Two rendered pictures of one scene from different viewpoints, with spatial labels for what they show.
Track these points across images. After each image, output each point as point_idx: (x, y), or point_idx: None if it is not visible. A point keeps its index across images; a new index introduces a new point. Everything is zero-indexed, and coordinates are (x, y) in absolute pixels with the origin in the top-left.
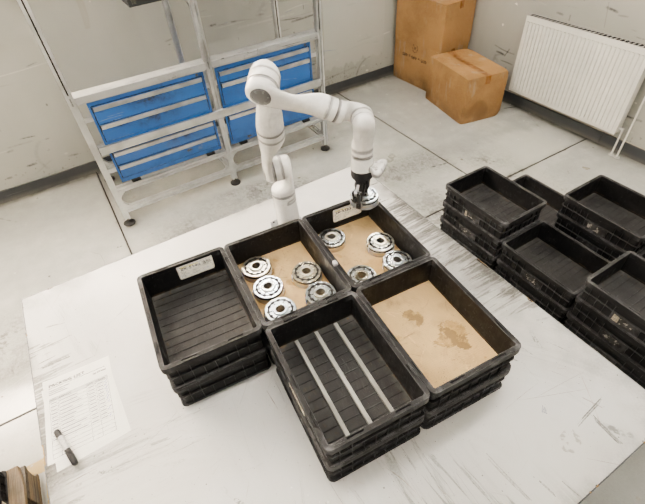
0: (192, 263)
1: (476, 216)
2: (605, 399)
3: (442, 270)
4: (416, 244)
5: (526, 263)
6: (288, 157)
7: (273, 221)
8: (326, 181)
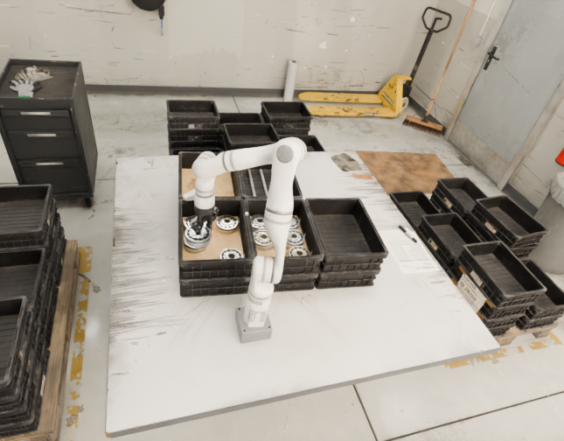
0: None
1: (23, 336)
2: (138, 168)
3: (181, 189)
4: (181, 208)
5: (38, 284)
6: (255, 258)
7: (269, 327)
8: (172, 406)
